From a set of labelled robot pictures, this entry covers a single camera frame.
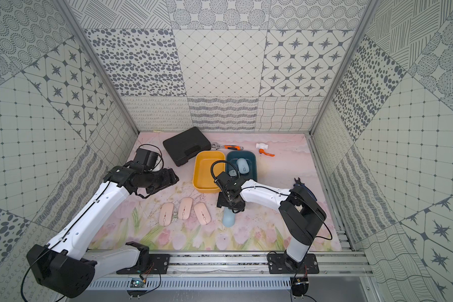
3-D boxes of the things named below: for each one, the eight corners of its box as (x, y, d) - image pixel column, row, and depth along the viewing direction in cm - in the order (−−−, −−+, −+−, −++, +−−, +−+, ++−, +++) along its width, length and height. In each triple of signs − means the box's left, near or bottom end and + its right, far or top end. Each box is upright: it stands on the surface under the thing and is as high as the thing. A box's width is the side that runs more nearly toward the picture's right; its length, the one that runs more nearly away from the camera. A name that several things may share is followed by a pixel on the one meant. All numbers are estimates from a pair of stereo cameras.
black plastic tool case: (180, 168, 104) (178, 163, 100) (163, 145, 114) (161, 140, 111) (213, 149, 113) (213, 144, 109) (196, 130, 124) (194, 125, 120)
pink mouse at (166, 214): (157, 226, 86) (155, 224, 84) (163, 205, 92) (161, 202, 90) (171, 226, 86) (169, 224, 84) (175, 205, 92) (174, 202, 90)
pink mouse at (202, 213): (201, 227, 85) (200, 225, 83) (193, 207, 92) (192, 205, 90) (212, 221, 87) (211, 219, 85) (204, 202, 93) (203, 200, 91)
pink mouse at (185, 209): (178, 219, 88) (176, 218, 86) (182, 199, 94) (180, 197, 92) (190, 219, 88) (189, 218, 86) (193, 199, 94) (192, 197, 92)
